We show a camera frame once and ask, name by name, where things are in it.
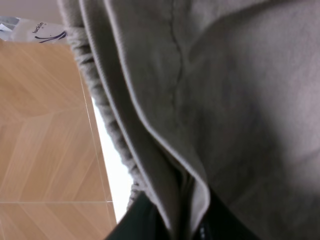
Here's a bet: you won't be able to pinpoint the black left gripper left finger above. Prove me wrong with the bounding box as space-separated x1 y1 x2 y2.
105 193 170 240

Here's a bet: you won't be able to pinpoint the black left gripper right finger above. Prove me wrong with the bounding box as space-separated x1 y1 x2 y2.
197 190 259 240

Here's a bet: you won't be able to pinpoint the khaki shorts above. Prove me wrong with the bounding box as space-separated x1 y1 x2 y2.
58 0 320 240

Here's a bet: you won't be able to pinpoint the white printed plastic bag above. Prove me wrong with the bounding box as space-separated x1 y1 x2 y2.
0 16 67 44

